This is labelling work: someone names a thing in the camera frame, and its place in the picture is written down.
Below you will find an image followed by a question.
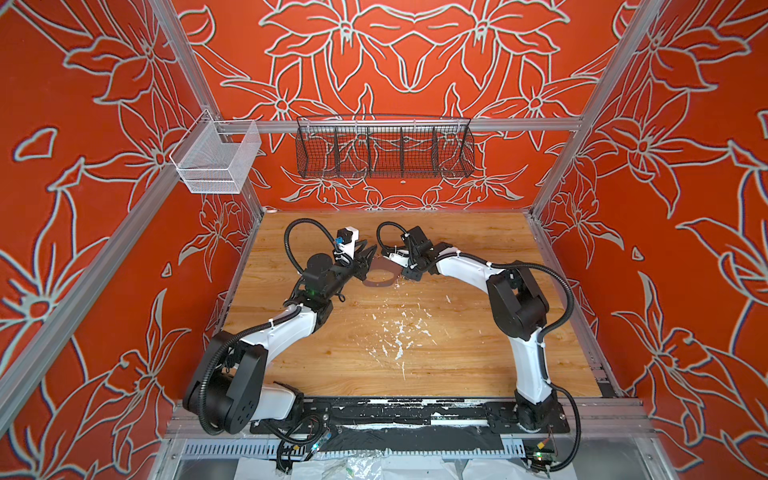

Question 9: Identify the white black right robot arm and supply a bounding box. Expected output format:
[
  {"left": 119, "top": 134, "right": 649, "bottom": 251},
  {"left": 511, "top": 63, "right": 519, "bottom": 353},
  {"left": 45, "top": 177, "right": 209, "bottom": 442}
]
[{"left": 376, "top": 221, "right": 575, "bottom": 432}]

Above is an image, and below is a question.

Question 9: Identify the black wire mesh basket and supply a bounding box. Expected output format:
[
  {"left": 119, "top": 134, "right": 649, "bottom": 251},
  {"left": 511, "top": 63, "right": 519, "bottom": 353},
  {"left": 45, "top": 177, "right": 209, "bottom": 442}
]
[{"left": 295, "top": 113, "right": 476, "bottom": 180}]

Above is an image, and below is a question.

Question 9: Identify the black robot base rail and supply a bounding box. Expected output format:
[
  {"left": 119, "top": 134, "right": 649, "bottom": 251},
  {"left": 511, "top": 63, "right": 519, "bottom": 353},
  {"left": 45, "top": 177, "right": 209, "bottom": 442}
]
[{"left": 167, "top": 392, "right": 577, "bottom": 475}]

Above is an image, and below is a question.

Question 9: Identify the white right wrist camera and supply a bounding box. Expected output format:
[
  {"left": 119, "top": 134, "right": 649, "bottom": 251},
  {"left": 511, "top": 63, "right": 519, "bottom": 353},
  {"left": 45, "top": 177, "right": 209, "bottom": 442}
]
[{"left": 385, "top": 251, "right": 416, "bottom": 270}]

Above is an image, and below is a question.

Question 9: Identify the aluminium frame corner post right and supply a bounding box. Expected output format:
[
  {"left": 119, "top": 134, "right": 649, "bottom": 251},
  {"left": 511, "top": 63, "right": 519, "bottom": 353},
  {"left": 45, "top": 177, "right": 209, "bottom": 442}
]
[{"left": 529, "top": 0, "right": 663, "bottom": 219}]

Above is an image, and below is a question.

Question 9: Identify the aluminium frame corner post left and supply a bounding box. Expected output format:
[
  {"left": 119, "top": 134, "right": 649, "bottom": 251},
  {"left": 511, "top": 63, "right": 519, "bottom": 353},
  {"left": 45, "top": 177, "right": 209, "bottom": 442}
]
[{"left": 151, "top": 1, "right": 263, "bottom": 219}]

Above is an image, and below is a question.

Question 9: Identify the aluminium horizontal back rail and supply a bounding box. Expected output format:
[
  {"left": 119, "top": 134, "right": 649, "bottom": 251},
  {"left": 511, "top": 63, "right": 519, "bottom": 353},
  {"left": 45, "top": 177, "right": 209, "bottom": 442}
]
[{"left": 216, "top": 117, "right": 582, "bottom": 135}]

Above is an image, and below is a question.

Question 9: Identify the clear acrylic basket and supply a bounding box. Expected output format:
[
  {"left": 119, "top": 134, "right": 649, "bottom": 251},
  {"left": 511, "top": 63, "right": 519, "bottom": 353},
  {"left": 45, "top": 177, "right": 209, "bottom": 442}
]
[{"left": 170, "top": 109, "right": 262, "bottom": 194}]

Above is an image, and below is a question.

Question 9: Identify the aluminium frame corner post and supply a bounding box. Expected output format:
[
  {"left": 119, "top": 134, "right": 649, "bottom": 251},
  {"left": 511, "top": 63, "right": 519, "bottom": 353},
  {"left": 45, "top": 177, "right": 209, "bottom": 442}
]
[
  {"left": 529, "top": 0, "right": 663, "bottom": 219},
  {"left": 151, "top": 1, "right": 263, "bottom": 219}
]

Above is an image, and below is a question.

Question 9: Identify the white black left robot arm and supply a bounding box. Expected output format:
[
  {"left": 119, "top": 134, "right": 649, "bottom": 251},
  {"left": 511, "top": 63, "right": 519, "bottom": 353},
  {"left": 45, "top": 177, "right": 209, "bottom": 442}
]
[{"left": 183, "top": 218, "right": 377, "bottom": 435}]

